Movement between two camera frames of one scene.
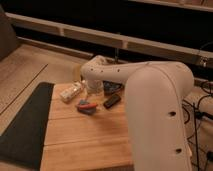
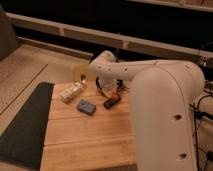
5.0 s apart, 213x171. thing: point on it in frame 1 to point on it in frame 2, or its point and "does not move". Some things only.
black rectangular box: (115, 98) does not move
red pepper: (85, 106) to (115, 96)
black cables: (194, 114) does not move
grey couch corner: (8, 37) does not move
